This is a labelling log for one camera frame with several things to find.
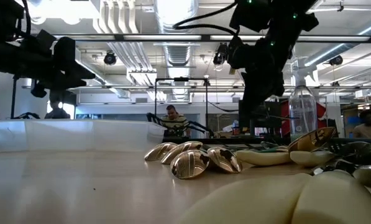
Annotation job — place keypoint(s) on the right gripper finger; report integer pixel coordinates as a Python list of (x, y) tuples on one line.
[(253, 99)]

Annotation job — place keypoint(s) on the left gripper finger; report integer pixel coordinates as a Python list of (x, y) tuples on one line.
[(67, 84), (78, 70)]

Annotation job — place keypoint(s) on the clear plastic cutlery tray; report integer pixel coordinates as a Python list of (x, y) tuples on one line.
[(64, 135)]

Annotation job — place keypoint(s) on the silver fork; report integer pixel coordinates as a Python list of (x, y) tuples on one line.
[(337, 165), (334, 147)]

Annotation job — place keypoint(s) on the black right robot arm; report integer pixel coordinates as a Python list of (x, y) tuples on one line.
[(284, 18)]

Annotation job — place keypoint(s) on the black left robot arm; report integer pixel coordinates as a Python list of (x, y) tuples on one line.
[(2, 53)]

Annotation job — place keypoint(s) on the black monitor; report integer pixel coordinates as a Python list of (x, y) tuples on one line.
[(273, 118)]

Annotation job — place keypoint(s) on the person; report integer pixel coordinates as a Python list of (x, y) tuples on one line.
[(174, 123), (57, 113), (369, 126)]

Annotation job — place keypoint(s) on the clear spray bottle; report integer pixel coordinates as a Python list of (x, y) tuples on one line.
[(302, 115)]

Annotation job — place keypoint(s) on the background black robot arms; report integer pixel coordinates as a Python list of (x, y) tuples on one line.
[(200, 126), (25, 115)]

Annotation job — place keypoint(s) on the blue storage bins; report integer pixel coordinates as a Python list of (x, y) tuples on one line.
[(353, 120)]

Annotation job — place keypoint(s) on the black ceiling camera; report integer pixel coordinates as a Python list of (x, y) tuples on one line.
[(110, 58), (336, 60)]

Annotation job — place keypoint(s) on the black stand frame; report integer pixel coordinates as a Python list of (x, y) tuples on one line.
[(181, 79)]

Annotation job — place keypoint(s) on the black overhead frame bar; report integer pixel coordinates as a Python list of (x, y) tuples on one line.
[(172, 37)]

